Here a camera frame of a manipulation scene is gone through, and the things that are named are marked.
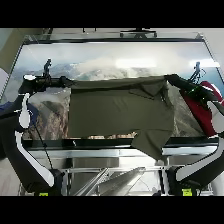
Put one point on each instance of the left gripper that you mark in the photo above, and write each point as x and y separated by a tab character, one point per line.
65	81

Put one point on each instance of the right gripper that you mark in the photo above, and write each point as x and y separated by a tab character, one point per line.
172	80

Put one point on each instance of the olive green shirt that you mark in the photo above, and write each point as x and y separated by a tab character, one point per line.
120	110

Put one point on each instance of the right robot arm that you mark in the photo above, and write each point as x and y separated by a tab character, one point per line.
203	168

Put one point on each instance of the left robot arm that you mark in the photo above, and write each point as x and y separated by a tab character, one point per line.
23	160

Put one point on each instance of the silver frame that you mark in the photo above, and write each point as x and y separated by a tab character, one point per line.
116	173

